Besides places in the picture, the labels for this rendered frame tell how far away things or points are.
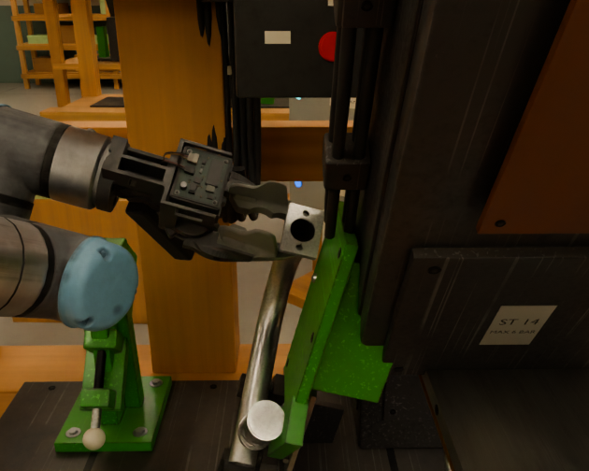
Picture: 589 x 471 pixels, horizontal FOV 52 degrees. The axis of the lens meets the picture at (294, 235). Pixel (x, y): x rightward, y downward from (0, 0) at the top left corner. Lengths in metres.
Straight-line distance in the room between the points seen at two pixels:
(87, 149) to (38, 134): 0.05
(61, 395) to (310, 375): 0.53
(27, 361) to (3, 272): 0.70
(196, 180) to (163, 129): 0.31
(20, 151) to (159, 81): 0.31
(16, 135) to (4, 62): 11.17
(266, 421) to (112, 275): 0.21
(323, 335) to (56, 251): 0.24
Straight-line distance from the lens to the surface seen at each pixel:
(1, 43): 11.75
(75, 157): 0.60
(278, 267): 0.70
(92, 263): 0.49
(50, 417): 0.97
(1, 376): 1.13
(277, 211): 0.64
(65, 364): 1.12
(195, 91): 0.86
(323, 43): 0.74
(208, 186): 0.57
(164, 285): 0.96
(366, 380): 0.60
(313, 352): 0.56
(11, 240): 0.47
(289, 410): 0.59
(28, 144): 0.61
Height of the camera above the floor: 1.47
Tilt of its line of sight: 22 degrees down
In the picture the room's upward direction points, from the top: straight up
